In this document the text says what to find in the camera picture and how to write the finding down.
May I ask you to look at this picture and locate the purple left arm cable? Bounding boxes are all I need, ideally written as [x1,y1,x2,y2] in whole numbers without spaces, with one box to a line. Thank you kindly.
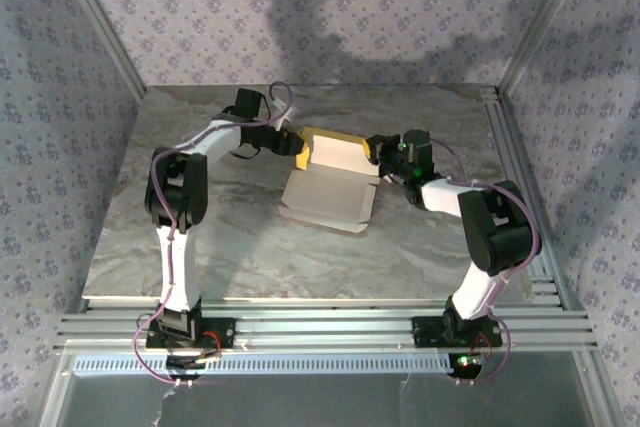
[130,81,294,388]

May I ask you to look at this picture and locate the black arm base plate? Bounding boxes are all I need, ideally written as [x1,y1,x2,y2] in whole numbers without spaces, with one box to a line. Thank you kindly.
[144,316,237,351]
[412,315,503,349]

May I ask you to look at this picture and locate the aluminium side rails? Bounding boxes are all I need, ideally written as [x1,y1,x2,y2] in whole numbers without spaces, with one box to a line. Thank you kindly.
[479,86,566,308]

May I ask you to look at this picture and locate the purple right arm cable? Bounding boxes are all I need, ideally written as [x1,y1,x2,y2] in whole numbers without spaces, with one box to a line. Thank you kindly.
[429,139,544,388]

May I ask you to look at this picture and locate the yellow and white paper box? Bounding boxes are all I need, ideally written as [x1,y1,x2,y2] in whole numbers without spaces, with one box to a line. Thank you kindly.
[278,126,380,236]

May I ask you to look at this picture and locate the black controller board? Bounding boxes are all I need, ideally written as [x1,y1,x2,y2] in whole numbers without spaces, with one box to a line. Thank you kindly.
[449,351,489,379]
[167,354,224,381]

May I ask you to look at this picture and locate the white slotted cable duct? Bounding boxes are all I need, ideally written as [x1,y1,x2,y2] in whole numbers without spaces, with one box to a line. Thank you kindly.
[72,352,451,376]

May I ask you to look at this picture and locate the grey metal panel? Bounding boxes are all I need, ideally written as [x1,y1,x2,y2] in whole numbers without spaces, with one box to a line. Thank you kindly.
[64,374,601,427]

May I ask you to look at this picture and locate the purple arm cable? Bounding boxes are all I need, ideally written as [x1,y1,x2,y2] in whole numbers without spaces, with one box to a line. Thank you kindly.
[130,81,294,388]
[429,139,544,388]

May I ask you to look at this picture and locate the aluminium frame post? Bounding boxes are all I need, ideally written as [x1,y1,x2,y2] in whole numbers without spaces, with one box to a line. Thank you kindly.
[49,0,149,103]
[499,0,596,93]

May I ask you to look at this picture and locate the aluminium rail frame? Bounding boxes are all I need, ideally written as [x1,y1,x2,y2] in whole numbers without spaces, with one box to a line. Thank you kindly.
[54,296,599,353]

